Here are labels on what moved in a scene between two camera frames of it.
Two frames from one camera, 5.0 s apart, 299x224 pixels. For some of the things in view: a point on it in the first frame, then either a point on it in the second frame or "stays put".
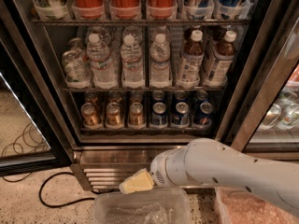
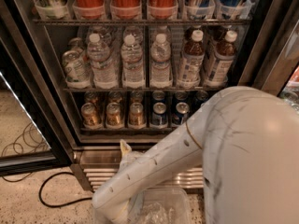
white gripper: (159, 171) → (130, 160)
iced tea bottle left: (192, 61) stays put
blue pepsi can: (180, 95) stays put
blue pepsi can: (159, 115) stays put
